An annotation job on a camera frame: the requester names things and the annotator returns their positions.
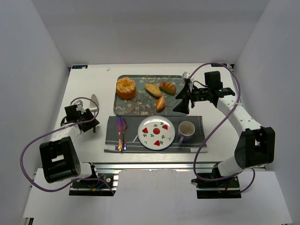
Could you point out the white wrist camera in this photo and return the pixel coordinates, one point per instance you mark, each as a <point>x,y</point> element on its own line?
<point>79,104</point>
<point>188,81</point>

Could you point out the blossom pattern grey tray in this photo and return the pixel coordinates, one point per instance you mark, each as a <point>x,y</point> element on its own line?
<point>143,103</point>

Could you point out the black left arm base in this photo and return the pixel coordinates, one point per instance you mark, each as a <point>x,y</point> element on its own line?
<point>96,187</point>

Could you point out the watermelon pattern white plate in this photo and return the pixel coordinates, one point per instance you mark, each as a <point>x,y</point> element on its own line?
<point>156,133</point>

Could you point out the purple ceramic mug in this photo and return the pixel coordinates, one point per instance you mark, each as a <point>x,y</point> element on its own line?
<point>186,131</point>

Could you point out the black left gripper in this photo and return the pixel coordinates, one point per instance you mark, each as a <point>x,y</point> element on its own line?
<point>88,122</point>

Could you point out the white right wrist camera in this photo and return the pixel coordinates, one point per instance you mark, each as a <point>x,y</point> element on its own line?
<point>188,81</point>

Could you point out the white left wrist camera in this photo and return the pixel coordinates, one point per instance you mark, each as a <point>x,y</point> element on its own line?
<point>79,104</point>

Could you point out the iridescent knife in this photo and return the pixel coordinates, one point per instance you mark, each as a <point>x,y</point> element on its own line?
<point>120,146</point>

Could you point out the blue label left corner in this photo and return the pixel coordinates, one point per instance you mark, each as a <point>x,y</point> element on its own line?
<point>79,67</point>

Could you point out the iridescent fork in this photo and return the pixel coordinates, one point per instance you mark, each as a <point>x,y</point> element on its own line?
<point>124,126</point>

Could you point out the blue label right corner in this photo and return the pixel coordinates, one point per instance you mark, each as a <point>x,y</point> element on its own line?
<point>218,64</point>

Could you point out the sliced baguette piece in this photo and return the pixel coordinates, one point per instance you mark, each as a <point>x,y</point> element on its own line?
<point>168,87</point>

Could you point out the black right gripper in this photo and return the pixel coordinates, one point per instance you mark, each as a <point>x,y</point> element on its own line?
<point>191,95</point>

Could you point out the blue label corner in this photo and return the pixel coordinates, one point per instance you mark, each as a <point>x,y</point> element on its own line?
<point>79,67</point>
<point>218,64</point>

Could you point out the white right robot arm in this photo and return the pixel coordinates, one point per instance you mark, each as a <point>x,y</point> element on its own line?
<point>256,144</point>

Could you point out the steel cake server wooden handle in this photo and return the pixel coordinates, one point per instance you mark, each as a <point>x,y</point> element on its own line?
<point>94,105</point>

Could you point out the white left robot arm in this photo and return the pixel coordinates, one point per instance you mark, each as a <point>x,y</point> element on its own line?
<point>58,156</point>

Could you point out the oval flat bread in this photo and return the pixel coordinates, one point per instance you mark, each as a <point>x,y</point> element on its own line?
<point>153,90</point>

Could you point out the round orange sponge cake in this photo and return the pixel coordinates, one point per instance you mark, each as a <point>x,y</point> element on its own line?
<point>126,88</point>

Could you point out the sesame bun bread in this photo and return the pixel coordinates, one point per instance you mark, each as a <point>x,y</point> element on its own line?
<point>160,105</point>

